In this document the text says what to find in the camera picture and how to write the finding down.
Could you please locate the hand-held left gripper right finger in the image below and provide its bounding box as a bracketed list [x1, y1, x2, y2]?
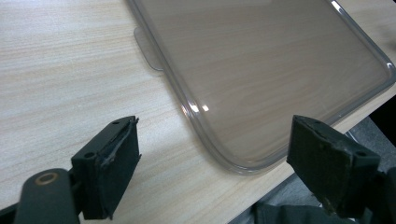
[286, 114, 381, 218]

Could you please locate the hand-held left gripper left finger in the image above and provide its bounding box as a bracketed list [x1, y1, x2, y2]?
[70, 115, 142, 221]

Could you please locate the clear plastic lid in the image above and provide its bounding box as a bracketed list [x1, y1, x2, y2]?
[125, 0, 396, 175]

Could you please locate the dark cloth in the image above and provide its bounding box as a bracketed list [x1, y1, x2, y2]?
[252, 201, 356, 224]

